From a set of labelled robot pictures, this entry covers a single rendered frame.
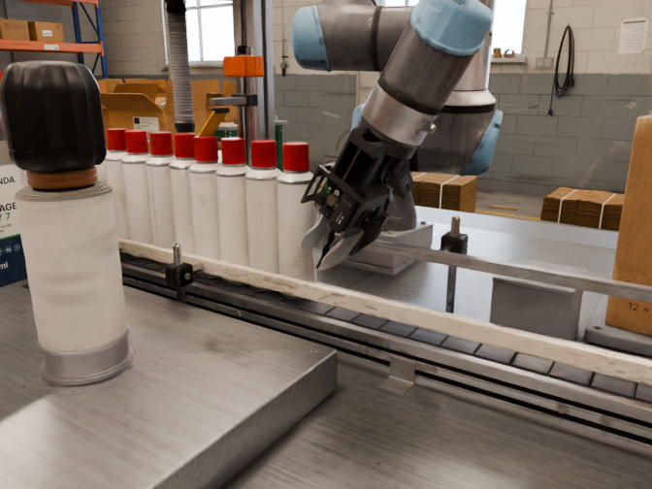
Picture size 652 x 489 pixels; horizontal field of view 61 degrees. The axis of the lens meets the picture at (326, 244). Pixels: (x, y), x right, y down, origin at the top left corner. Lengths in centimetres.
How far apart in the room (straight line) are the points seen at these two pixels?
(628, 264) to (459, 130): 36
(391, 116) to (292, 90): 683
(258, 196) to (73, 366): 31
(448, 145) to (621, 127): 502
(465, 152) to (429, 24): 45
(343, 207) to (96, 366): 30
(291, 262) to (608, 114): 538
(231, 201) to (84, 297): 28
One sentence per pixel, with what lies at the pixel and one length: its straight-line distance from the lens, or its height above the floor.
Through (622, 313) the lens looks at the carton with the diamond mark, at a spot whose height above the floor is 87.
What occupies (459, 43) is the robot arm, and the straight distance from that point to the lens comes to 57.
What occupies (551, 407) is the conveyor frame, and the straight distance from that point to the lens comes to 62.
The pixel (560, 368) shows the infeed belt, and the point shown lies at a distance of 63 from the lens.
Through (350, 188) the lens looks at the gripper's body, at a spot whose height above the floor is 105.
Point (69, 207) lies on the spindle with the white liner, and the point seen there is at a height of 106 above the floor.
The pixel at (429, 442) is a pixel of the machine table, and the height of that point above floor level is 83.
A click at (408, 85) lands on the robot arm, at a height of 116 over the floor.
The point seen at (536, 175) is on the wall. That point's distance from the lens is 615.
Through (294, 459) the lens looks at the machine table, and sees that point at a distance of 55.
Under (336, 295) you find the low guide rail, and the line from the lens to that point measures 68.
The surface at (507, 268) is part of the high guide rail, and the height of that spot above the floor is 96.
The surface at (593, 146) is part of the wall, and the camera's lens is 601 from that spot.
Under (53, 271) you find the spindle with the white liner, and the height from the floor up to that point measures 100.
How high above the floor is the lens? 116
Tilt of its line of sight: 17 degrees down
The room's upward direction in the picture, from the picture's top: straight up
